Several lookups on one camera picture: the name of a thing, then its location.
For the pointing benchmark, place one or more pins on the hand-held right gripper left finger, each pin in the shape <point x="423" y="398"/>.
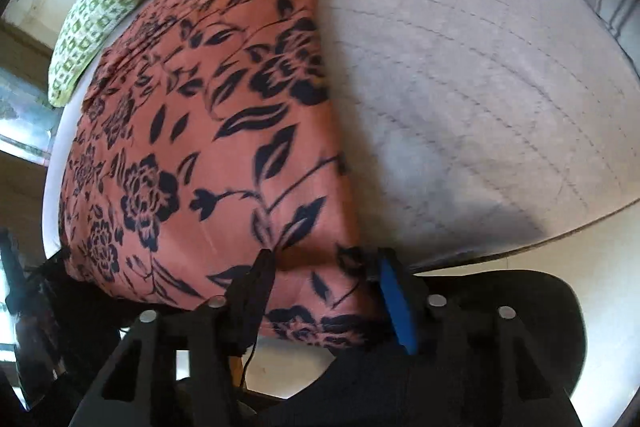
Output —
<point x="256" y="279"/>

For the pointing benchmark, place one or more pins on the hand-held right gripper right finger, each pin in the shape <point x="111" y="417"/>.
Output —
<point x="396" y="302"/>

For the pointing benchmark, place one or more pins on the orange floral garment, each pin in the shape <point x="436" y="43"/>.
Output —
<point x="200" y="147"/>

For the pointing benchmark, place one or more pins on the person's black pants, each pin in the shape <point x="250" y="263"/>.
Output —
<point x="500" y="347"/>

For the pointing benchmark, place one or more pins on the white quilted mattress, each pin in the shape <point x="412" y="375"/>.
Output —
<point x="465" y="92"/>

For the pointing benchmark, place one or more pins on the window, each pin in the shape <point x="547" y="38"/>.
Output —
<point x="22" y="117"/>

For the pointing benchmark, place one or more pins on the green patterned pillow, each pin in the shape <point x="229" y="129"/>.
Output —
<point x="95" y="22"/>

